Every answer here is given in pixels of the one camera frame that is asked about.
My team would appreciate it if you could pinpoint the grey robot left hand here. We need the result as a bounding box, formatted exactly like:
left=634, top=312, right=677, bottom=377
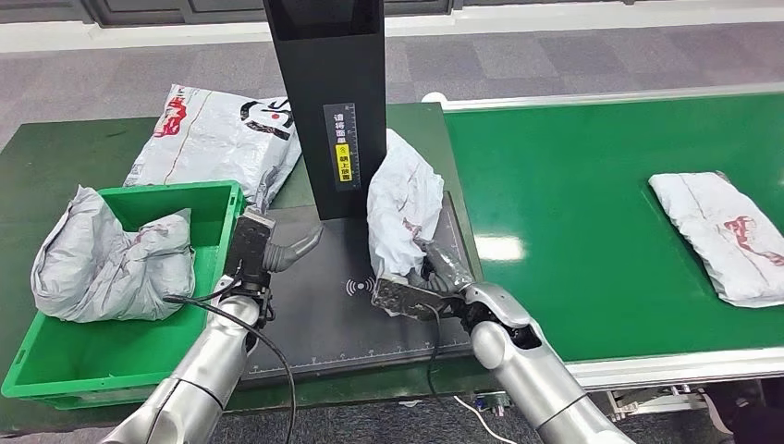
left=253, top=165, right=325, bottom=275

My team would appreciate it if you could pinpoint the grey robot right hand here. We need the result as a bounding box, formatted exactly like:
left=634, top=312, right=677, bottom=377
left=404, top=239, right=476, bottom=299

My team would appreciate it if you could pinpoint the grey parcel bag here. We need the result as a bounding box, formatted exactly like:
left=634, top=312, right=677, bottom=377
left=647, top=171, right=784, bottom=309
left=31, top=185, right=197, bottom=324
left=366, top=129, right=446, bottom=284

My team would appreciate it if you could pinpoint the large white printed parcel bag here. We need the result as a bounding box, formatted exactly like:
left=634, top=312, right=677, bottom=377
left=124, top=84, right=302, bottom=206

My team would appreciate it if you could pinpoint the green conveyor belt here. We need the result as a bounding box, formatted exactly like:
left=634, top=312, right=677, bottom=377
left=444, top=92, right=784, bottom=364

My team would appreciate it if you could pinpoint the black yellow label sticker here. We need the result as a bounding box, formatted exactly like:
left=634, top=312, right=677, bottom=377
left=323, top=102, right=361, bottom=192

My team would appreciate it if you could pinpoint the black scanner column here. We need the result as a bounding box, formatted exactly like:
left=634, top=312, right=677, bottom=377
left=262, top=0, right=388, bottom=222

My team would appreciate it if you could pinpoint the green plastic crate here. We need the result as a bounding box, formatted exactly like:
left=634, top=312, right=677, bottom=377
left=1, top=179, right=248, bottom=411

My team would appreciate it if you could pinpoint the black bulky object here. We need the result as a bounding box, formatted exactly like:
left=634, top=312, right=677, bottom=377
left=704, top=376, right=784, bottom=444

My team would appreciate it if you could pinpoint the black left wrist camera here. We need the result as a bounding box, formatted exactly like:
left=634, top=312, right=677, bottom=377
left=223, top=206, right=276, bottom=290

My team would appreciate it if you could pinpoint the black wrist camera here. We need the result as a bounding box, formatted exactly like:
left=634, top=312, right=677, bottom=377
left=370, top=277, right=458, bottom=321
left=223, top=206, right=276, bottom=290

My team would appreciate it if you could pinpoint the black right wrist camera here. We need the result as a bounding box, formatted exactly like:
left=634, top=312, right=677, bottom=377
left=370, top=277, right=458, bottom=321

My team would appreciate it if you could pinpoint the black right camera cable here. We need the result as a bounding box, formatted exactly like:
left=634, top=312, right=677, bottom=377
left=425, top=304, right=448, bottom=400

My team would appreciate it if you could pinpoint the black camera cable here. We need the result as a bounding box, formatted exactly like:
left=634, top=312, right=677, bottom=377
left=162, top=293, right=298, bottom=444
left=425, top=304, right=448, bottom=400

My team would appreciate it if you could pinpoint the black scanner base plate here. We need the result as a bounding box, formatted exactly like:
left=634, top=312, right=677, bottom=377
left=241, top=191, right=485, bottom=384

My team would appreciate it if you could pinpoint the black left camera cable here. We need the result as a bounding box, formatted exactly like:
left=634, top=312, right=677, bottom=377
left=162, top=293, right=298, bottom=444

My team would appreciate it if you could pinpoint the white cable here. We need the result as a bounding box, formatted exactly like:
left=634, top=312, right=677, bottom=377
left=453, top=395, right=516, bottom=444

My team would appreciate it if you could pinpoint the aluminium conveyor frame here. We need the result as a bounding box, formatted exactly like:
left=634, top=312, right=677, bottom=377
left=423, top=80, right=784, bottom=418

